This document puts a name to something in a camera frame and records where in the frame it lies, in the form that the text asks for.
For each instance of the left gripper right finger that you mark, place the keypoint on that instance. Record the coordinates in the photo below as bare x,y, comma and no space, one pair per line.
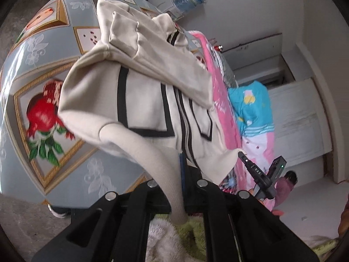
239,228

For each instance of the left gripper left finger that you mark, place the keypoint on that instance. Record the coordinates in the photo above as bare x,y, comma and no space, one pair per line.
115,228

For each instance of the beige zip-up jacket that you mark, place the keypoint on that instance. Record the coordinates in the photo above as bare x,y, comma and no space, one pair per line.
140,92

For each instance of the pink floral blanket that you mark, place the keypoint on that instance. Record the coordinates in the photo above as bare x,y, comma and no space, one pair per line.
260,148

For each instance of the green fluffy blanket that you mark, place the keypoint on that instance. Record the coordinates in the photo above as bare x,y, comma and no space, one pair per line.
169,242

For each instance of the white door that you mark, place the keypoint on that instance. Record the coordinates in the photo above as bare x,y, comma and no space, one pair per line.
301,128

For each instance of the blue cartoon pillow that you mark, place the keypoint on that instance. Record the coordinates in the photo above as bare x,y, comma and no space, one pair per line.
252,107

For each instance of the fruit pattern blue tablecloth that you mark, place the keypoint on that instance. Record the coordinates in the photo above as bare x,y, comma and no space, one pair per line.
42,161

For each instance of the grey patterned cushion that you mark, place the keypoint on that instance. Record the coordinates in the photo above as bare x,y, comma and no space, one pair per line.
227,73

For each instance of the blue water bottle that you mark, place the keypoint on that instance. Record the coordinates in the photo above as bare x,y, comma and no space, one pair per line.
185,6

